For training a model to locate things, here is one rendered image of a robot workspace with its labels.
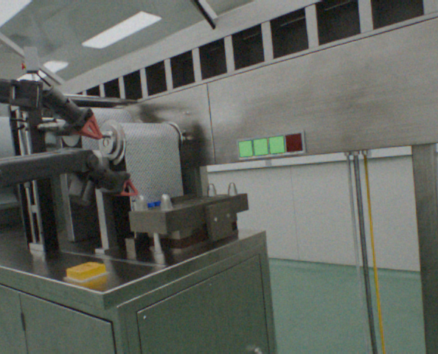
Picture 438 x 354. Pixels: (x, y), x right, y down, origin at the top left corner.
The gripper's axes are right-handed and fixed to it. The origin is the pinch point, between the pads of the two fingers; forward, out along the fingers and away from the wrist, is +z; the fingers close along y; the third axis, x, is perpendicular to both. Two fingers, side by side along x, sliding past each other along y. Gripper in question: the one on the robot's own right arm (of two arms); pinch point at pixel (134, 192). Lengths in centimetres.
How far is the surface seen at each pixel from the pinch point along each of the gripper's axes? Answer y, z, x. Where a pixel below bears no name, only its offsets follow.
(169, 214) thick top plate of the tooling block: 20.0, -0.9, -7.5
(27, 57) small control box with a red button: -59, -30, 50
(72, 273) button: 9.5, -17.3, -28.8
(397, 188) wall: 16, 244, 102
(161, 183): 0.3, 9.3, 7.3
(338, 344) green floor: 9, 165, -31
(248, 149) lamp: 25.2, 20.6, 23.4
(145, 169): 0.2, 1.2, 8.6
